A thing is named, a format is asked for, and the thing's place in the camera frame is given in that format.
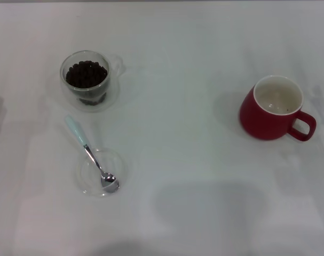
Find clear double-wall glass cup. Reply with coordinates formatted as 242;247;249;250
59;50;127;113

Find blue-handled metal spoon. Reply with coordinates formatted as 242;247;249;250
65;115;120;193

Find dark coffee beans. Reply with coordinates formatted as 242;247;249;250
65;60;108;106

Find red ceramic mug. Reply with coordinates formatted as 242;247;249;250
239;75;317;142

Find clear glass saucer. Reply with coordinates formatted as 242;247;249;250
76;148;129;198

